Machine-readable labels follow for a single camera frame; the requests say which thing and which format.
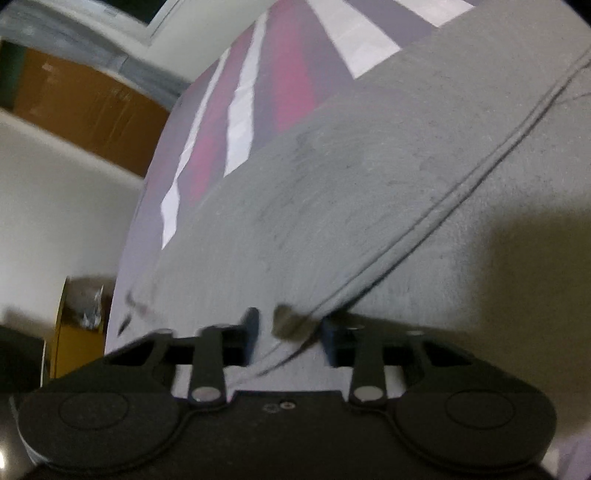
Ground grey sweatpants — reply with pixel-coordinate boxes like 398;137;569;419
103;0;591;444

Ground brown wooden door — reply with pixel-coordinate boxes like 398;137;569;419
13;49;169;177

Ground grey left curtain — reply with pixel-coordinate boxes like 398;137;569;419
1;1;189;110

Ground striped pink purple bed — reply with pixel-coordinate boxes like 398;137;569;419
103;0;591;480

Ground white framed window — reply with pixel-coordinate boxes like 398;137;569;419
59;0;187;46

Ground yellow wooden shelf cabinet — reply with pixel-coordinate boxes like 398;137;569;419
46;275;115;380

